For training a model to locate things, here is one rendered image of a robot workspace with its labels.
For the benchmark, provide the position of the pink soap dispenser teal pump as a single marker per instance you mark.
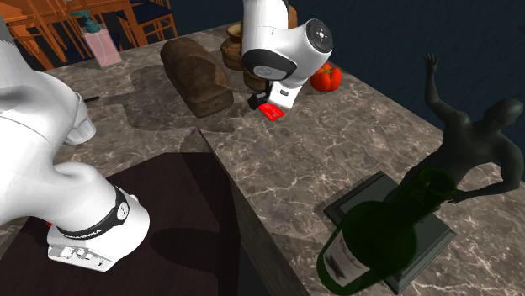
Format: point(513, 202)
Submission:
point(102, 47)

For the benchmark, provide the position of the brown bread loaf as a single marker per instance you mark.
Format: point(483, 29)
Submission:
point(199, 76)

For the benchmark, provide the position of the orange wooden chair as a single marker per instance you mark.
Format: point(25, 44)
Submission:
point(158, 22)

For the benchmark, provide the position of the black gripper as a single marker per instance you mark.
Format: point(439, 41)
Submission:
point(258, 101)

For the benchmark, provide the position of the red flat card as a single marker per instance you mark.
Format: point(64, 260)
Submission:
point(272, 112)

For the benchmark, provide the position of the red tomato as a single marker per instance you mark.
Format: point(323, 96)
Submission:
point(326, 78)

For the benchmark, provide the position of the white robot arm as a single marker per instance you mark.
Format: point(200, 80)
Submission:
point(37, 135)

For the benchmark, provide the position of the dark grey human figure statue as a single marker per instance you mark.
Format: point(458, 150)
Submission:
point(471, 139)

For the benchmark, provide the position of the green wine bottle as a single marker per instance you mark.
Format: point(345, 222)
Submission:
point(379, 242)

